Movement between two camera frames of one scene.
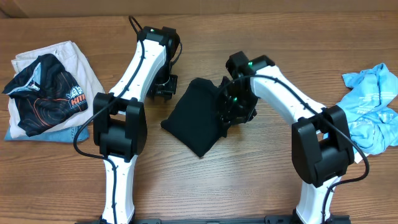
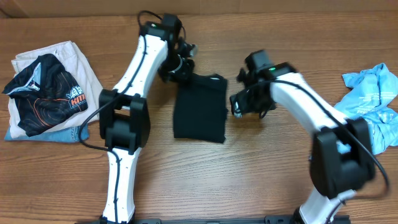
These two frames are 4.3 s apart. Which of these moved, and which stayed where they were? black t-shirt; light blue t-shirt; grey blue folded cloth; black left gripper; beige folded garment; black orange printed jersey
Moved: black left gripper; black t-shirt
Stayed: beige folded garment; grey blue folded cloth; black orange printed jersey; light blue t-shirt
